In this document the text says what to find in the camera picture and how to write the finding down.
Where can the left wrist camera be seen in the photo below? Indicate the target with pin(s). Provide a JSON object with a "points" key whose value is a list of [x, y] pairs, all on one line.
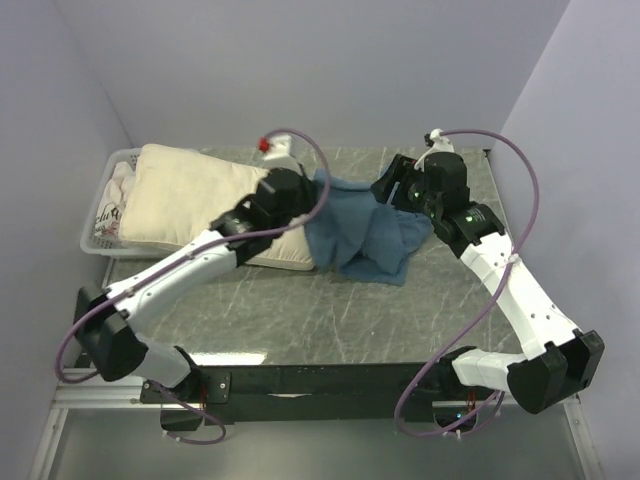
{"points": [[276, 147]]}

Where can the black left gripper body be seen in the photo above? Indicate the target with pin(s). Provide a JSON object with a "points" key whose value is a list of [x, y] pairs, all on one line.
{"points": [[303, 205]]}

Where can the cream pillow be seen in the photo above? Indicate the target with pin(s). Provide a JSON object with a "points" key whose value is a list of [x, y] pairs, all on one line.
{"points": [[177, 193]]}

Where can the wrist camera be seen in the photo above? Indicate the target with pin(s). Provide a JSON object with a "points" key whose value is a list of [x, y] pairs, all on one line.
{"points": [[276, 147], [436, 142]]}

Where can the white printed cloth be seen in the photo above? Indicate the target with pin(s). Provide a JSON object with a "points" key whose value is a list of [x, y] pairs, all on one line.
{"points": [[113, 201]]}

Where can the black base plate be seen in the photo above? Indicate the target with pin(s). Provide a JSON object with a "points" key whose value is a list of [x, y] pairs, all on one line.
{"points": [[261, 393]]}

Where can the blue pillowcase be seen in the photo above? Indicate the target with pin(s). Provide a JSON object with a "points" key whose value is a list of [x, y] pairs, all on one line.
{"points": [[360, 238]]}

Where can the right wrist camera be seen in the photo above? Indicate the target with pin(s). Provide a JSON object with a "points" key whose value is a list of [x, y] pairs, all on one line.
{"points": [[436, 142]]}

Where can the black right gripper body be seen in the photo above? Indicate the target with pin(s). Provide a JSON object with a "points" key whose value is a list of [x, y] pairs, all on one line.
{"points": [[412, 195]]}

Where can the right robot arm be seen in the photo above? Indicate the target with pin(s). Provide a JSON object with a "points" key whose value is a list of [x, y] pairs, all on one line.
{"points": [[558, 359]]}

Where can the white plastic basket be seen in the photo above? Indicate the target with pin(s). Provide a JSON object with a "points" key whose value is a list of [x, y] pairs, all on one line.
{"points": [[107, 247]]}

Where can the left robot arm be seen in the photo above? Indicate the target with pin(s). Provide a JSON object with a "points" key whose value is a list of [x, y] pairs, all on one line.
{"points": [[106, 328]]}

